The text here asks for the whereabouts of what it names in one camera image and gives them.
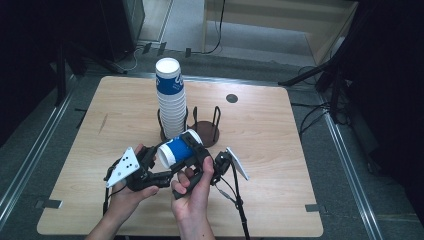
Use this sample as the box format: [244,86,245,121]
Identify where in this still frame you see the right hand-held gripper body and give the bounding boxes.
[172,146,250,201]

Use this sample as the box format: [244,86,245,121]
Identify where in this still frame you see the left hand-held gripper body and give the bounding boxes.
[105,146,152,193]

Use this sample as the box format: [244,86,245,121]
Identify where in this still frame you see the blue and white paper cup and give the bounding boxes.
[156,128,204,169]

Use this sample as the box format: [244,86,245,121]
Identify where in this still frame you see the brown cup rack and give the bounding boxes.
[156,105,222,149]

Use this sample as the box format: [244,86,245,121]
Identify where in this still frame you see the stack of white paper cups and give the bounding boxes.
[155,57,188,140]

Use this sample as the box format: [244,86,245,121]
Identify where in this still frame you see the person's left hand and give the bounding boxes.
[108,143,160,218]

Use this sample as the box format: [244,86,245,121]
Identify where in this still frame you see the person's right hand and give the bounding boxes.
[170,156,216,218]

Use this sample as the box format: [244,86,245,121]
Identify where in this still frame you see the grey tape marker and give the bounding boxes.
[34,198,64,210]
[304,203,328,214]

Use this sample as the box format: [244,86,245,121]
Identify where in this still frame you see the black metal stand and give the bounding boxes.
[49,36,128,108]

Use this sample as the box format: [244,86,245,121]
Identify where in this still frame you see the dark cabinet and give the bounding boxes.
[99,0,146,63]

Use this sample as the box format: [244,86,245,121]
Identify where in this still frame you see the black tripod stand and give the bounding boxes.
[278,19,371,124]

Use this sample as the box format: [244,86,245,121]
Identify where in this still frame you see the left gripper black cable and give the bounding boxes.
[102,166,129,216]

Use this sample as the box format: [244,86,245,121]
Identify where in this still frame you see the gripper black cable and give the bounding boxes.
[102,166,129,216]
[213,163,252,240]

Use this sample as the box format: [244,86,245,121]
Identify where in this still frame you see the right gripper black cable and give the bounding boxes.
[213,163,252,240]

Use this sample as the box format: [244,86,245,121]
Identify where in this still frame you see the aluminium floor rail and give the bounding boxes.
[318,93,384,240]
[0,89,76,221]

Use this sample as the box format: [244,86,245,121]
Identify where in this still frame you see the white floor cable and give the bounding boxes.
[114,44,148,75]

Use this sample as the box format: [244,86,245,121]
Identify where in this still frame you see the black floor cables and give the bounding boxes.
[290,64,338,138]

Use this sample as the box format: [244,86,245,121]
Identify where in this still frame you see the hanging black cable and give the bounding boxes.
[201,0,228,55]

